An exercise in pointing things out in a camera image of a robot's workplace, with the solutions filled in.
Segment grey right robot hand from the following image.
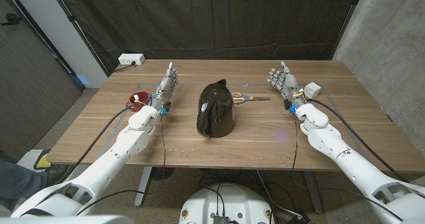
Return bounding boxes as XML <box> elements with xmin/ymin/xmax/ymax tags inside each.
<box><xmin>266</xmin><ymin>60</ymin><xmax>306</xmax><ymax>109</ymax></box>

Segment black torso cable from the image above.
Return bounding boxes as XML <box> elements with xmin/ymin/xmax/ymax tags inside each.
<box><xmin>199</xmin><ymin>185</ymin><xmax>226</xmax><ymax>215</ymax></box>

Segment black fabric backdrop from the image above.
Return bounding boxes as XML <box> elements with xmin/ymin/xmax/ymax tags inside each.
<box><xmin>49</xmin><ymin>0</ymin><xmax>363</xmax><ymax>76</ymax></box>

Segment white power strip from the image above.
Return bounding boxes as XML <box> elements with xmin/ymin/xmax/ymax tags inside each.
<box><xmin>118</xmin><ymin>53</ymin><xmax>146</xmax><ymax>66</ymax></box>

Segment dark leather shoe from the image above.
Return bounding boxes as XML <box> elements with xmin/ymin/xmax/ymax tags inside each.
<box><xmin>44</xmin><ymin>164</ymin><xmax>71</xmax><ymax>185</ymax></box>

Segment red enamel cup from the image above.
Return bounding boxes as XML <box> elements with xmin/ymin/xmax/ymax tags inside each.
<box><xmin>126</xmin><ymin>90</ymin><xmax>153</xmax><ymax>112</ymax></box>

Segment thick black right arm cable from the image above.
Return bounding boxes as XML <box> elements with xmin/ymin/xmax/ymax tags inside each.
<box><xmin>305</xmin><ymin>98</ymin><xmax>408</xmax><ymax>183</ymax></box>

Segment white floor cable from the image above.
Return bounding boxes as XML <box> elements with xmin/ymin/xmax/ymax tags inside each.
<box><xmin>255</xmin><ymin>169</ymin><xmax>301</xmax><ymax>218</ymax></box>

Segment black power strip cable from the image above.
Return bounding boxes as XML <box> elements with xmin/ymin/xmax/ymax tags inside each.
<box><xmin>114</xmin><ymin>60</ymin><xmax>137</xmax><ymax>73</ymax></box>

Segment black door handle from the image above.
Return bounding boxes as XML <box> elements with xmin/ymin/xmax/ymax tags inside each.
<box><xmin>0</xmin><ymin>13</ymin><xmax>23</xmax><ymax>27</ymax></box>

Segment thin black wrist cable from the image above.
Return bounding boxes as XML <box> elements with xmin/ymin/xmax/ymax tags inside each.
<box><xmin>74</xmin><ymin>112</ymin><xmax>167</xmax><ymax>217</ymax></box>
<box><xmin>291</xmin><ymin>113</ymin><xmax>404</xmax><ymax>222</ymax></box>

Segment grey ribbed torso module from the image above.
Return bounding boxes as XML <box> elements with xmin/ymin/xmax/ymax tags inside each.
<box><xmin>212</xmin><ymin>213</ymin><xmax>230</xmax><ymax>224</ymax></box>

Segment thin black left wrist cable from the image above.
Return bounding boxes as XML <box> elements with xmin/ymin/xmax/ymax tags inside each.
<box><xmin>74</xmin><ymin>112</ymin><xmax>167</xmax><ymax>217</ymax></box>

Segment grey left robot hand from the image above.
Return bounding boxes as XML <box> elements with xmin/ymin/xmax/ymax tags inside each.
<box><xmin>151</xmin><ymin>62</ymin><xmax>179</xmax><ymax>111</ymax></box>

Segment small white cube box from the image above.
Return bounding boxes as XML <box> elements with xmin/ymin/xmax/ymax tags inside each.
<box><xmin>303</xmin><ymin>81</ymin><xmax>322</xmax><ymax>100</ymax></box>

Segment black power adapter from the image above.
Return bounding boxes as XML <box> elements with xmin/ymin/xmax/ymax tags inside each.
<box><xmin>288</xmin><ymin>211</ymin><xmax>311</xmax><ymax>224</ymax></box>

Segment black glossy kettle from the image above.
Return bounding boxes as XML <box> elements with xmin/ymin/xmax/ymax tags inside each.
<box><xmin>196</xmin><ymin>78</ymin><xmax>236</xmax><ymax>138</ymax></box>

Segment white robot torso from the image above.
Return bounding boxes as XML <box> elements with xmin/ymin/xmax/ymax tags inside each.
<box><xmin>179</xmin><ymin>182</ymin><xmax>275</xmax><ymax>224</ymax></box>

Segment orange grey handled scissors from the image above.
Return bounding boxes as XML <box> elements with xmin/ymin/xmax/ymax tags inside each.
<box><xmin>231</xmin><ymin>92</ymin><xmax>271</xmax><ymax>105</ymax></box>

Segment grey table leg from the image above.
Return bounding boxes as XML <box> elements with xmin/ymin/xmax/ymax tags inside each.
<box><xmin>133</xmin><ymin>166</ymin><xmax>154</xmax><ymax>207</ymax></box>
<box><xmin>301</xmin><ymin>169</ymin><xmax>325</xmax><ymax>214</ymax></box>

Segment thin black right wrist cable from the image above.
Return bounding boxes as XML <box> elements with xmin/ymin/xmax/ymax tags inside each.
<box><xmin>291</xmin><ymin>113</ymin><xmax>404</xmax><ymax>222</ymax></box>

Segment dark wood door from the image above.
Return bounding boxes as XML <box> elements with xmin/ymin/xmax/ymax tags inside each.
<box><xmin>0</xmin><ymin>0</ymin><xmax>84</xmax><ymax>162</ymax></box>

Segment white floor board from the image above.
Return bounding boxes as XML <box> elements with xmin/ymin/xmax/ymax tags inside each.
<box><xmin>15</xmin><ymin>149</ymin><xmax>44</xmax><ymax>173</ymax></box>

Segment person leg in jeans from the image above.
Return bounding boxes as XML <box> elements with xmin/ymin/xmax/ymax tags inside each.
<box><xmin>0</xmin><ymin>160</ymin><xmax>48</xmax><ymax>211</ymax></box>

